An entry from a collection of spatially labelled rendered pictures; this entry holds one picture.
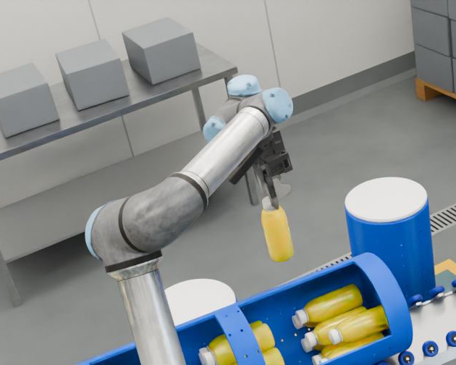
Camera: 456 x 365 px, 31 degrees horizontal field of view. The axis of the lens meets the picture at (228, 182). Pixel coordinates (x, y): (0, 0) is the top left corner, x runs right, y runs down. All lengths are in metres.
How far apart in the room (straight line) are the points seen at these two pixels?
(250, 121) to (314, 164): 3.58
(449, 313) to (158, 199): 1.23
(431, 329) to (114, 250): 1.16
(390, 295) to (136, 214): 0.87
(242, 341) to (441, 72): 3.83
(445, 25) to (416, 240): 2.81
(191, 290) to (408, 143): 3.02
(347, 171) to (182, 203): 3.66
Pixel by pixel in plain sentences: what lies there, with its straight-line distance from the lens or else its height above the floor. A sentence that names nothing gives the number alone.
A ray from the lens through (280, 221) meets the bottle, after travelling 2.10.
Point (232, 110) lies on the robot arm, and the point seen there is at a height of 1.80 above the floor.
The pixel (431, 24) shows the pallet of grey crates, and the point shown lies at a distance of 5.58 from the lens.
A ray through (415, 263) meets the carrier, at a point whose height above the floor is 0.83.
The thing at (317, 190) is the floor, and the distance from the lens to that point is 4.98.
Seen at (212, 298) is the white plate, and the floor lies 1.04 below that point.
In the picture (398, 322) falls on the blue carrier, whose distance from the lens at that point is 2.18.
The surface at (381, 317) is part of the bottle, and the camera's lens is 2.23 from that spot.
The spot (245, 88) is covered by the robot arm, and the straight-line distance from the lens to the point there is 1.89.
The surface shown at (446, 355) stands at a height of 0.93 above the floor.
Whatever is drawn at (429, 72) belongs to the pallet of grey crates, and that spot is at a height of 0.23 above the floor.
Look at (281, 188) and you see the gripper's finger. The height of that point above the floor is 1.51.
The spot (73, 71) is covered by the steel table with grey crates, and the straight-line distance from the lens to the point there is 4.41.
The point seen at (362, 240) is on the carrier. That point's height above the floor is 0.94.
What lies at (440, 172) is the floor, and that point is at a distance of 5.01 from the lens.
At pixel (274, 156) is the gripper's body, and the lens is 2.01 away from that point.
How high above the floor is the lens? 2.54
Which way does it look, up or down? 29 degrees down
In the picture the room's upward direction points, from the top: 13 degrees counter-clockwise
